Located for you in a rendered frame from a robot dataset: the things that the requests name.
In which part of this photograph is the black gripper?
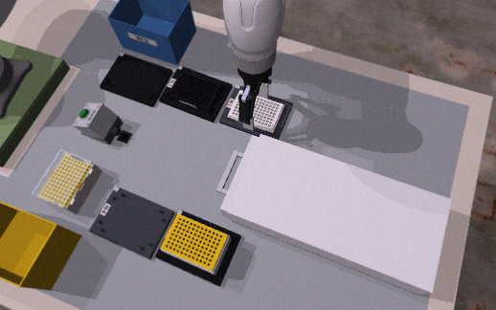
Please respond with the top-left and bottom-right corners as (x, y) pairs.
(237, 67), (272, 130)

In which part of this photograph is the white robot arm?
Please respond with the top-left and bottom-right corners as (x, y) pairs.
(0, 0), (285, 120)

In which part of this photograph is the black multiwell plate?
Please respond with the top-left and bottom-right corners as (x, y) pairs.
(167, 71), (224, 113)

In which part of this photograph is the yellow waste bin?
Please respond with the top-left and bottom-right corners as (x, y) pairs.
(0, 202), (82, 291)

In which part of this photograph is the grey bench mat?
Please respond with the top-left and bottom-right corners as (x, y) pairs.
(0, 0), (469, 310)

